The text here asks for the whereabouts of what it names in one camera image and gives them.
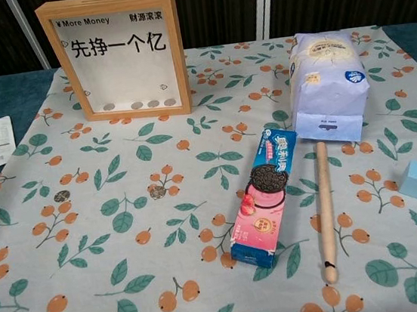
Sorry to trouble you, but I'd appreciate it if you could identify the floral printed tablecloth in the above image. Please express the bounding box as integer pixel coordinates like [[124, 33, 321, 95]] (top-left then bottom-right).
[[0, 20, 417, 312]]

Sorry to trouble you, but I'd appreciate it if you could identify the wooden drumstick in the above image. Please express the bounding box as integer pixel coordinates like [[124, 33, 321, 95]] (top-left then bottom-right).
[[305, 140, 344, 286]]

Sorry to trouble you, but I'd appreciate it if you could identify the white partition post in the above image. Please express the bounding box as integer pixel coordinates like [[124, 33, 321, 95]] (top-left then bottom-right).
[[6, 0, 53, 74], [251, 0, 282, 41]]

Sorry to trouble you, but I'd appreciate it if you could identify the wooden frame coin bank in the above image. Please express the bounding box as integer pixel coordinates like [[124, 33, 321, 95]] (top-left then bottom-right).
[[34, 0, 193, 132]]

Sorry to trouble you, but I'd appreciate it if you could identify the Oreo strawberry cookie box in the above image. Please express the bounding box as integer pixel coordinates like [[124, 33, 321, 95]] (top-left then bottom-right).
[[215, 122, 313, 274]]

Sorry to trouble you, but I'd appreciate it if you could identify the pale purple paper bag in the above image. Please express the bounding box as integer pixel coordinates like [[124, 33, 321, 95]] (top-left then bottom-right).
[[280, 24, 377, 150]]

